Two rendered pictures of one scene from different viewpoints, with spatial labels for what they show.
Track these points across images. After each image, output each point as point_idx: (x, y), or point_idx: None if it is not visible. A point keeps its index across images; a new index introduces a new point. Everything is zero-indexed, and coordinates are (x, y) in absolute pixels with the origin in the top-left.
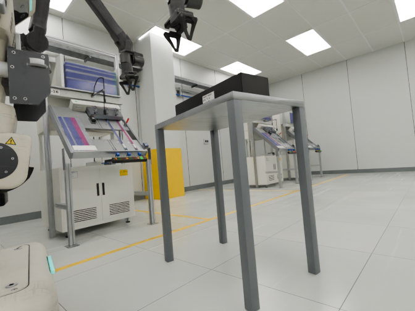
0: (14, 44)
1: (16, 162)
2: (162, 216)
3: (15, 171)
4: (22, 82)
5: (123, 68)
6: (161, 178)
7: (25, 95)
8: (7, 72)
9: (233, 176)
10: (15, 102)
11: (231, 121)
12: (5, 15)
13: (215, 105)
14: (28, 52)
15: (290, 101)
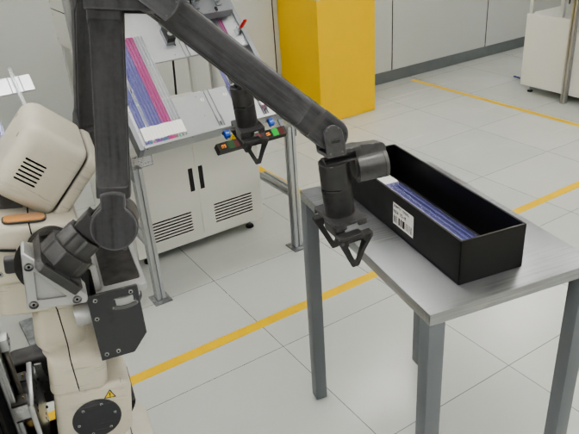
0: None
1: (120, 414)
2: (309, 336)
3: (120, 422)
4: (111, 332)
5: (238, 119)
6: (310, 286)
7: (117, 347)
8: (91, 322)
9: (416, 415)
10: (108, 357)
11: (422, 350)
12: None
13: (401, 299)
14: (111, 293)
15: (562, 276)
